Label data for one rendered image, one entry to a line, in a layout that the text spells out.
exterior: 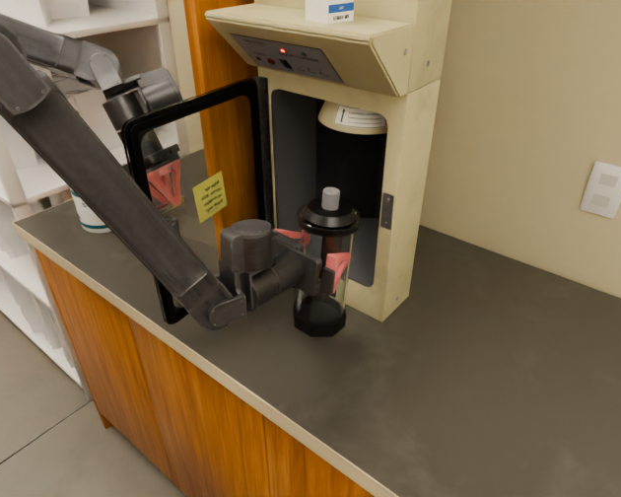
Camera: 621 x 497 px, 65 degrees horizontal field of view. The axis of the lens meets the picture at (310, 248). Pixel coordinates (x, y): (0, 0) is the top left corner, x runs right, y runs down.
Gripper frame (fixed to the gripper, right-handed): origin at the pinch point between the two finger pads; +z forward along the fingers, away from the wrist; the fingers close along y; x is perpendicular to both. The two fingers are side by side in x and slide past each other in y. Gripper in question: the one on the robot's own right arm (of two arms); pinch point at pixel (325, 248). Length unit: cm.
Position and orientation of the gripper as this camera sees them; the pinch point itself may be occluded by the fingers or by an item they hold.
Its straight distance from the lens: 83.7
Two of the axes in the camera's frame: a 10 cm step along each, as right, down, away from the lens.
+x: -0.8, 8.6, 5.0
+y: -7.7, -3.7, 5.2
